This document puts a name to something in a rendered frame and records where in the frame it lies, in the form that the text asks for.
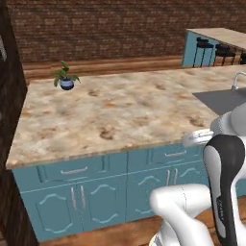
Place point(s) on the dark wooden tall cabinet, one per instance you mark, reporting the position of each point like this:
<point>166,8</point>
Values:
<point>9,128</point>

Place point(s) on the narrow blue drawer front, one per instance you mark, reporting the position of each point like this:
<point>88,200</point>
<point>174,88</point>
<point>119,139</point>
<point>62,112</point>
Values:
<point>153,155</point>

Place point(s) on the silver tap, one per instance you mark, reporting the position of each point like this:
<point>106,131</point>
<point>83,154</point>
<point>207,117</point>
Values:
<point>236,80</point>

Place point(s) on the blue kitchen island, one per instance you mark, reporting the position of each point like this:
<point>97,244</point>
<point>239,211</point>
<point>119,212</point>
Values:
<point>192,48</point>

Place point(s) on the wide blue drawer front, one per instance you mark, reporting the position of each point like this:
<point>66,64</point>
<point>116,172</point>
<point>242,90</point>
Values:
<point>96,166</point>

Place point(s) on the black bar stool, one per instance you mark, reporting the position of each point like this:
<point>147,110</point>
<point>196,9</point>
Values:
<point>224,51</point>
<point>243,58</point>
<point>204,44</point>

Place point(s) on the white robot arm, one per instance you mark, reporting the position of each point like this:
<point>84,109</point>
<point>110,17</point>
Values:
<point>187,205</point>

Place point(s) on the grey sink basin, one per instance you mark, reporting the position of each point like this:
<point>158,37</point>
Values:
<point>221,100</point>

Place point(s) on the green plant in blue pot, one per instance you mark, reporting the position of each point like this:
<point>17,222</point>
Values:
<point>66,82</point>

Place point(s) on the blue cupboard door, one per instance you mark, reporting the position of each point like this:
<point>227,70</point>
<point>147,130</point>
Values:
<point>53,211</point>
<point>144,189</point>
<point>189,174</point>
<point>104,201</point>

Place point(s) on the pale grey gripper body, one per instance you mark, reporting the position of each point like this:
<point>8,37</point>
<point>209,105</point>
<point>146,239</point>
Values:
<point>197,137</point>

